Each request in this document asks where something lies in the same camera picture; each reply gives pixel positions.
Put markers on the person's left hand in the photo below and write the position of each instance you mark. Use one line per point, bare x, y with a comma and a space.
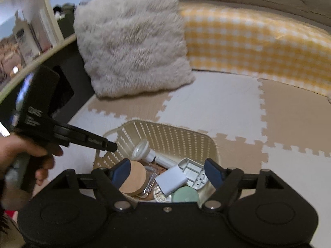
10, 147

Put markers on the round wooden lid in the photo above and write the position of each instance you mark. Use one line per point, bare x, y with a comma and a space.
135, 178

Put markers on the fluffy white pillow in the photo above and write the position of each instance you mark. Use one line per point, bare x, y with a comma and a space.
132, 38

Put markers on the beige white foam mat tiles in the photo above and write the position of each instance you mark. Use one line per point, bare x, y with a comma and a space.
219, 103

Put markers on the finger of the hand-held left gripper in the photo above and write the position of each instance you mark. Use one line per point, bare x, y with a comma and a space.
95, 140

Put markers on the black bag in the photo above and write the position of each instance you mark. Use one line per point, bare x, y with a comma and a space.
66, 20

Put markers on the clear plastic case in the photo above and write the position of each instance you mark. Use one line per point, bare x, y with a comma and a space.
152, 179

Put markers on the black low cabinet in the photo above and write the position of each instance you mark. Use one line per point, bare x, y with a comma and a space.
72, 56

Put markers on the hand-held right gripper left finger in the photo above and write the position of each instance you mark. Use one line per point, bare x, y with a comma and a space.
123, 171

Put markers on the cream plastic basket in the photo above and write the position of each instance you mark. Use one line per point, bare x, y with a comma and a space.
165, 137

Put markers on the white lotion bottle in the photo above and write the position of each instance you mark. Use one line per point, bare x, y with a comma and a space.
24, 44

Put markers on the green round disc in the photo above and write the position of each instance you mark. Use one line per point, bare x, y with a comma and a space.
185, 195

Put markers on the red cloth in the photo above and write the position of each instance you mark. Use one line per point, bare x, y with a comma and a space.
11, 214

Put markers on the round cork coaster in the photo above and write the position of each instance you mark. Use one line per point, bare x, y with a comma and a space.
159, 166

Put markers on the white charger plug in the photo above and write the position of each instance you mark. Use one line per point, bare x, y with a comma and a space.
170, 182

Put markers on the yellow gingham bed cover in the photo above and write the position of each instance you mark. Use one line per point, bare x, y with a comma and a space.
245, 38

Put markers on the wooden shelf unit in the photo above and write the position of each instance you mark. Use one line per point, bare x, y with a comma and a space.
50, 13

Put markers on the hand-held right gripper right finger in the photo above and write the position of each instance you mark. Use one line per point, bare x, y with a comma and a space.
213, 173

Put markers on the round patterned tin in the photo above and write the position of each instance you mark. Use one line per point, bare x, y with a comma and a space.
161, 197

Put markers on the grey plastic plug case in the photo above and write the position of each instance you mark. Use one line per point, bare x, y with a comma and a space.
192, 170

